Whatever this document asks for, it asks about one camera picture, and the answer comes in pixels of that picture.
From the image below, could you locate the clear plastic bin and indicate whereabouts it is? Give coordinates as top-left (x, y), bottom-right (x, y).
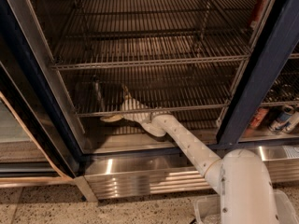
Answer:
top-left (193, 189), bottom-right (299, 224)

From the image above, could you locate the right compartment wire shelf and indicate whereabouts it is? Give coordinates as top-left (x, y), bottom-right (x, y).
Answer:
top-left (261, 43), bottom-right (299, 106)

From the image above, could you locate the middle wire fridge shelf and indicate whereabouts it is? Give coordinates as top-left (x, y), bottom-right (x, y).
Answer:
top-left (50, 29), bottom-right (250, 71)

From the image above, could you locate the red can right compartment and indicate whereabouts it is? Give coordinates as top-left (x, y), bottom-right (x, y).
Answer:
top-left (244, 107), bottom-right (269, 136)

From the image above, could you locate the white can far right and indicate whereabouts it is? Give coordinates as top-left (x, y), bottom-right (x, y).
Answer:
top-left (283, 108), bottom-right (299, 133)

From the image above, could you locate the upper wire fridge shelf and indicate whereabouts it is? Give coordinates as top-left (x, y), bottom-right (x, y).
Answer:
top-left (68, 0), bottom-right (255, 39)

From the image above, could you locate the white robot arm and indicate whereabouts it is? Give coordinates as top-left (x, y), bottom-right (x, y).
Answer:
top-left (103, 85), bottom-right (279, 224)

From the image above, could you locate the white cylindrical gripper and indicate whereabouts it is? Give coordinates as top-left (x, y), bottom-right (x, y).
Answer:
top-left (99, 83), bottom-right (157, 125)

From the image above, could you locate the bottom wire fridge shelf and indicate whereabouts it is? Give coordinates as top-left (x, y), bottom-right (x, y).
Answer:
top-left (73, 63), bottom-right (235, 117)

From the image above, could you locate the stainless steel fridge base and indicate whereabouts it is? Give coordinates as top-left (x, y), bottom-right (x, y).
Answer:
top-left (75, 144), bottom-right (299, 202)

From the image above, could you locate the silver redbull can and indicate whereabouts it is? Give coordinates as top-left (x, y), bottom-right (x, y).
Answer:
top-left (92, 76), bottom-right (105, 111)

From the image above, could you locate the open glass fridge door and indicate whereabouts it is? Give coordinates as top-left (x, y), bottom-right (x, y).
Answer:
top-left (0, 0), bottom-right (80, 186)

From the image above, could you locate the wire fridge shelf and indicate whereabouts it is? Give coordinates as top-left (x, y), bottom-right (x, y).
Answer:
top-left (68, 0), bottom-right (255, 39)
top-left (50, 29), bottom-right (250, 71)
top-left (73, 63), bottom-right (235, 117)

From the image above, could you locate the white blue can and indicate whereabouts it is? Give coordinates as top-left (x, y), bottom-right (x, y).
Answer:
top-left (269, 105), bottom-right (294, 132)

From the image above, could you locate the dark blue fridge pillar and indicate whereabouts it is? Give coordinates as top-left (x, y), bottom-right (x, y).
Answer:
top-left (217, 0), bottom-right (299, 147)

